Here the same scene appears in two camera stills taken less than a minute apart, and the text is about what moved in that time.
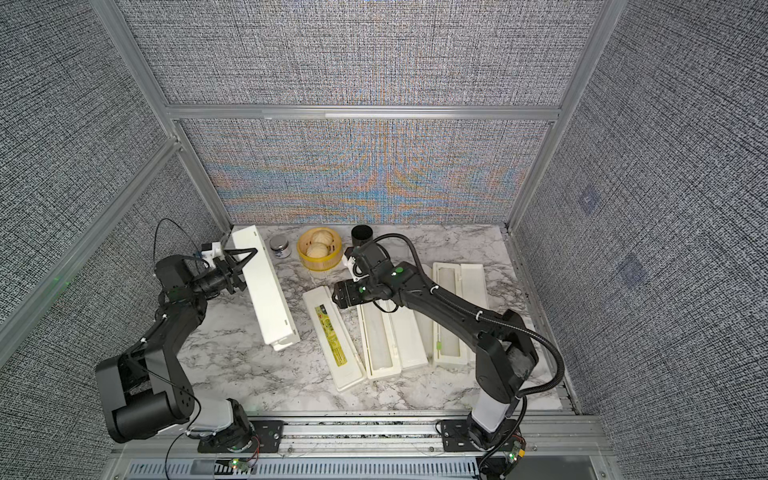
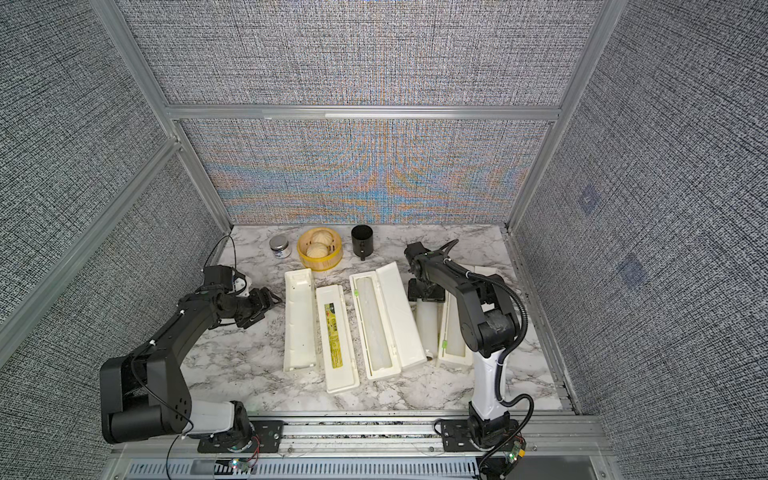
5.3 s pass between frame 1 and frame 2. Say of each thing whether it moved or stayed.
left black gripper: moved
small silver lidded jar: stayed
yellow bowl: stayed
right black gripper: moved
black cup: stayed
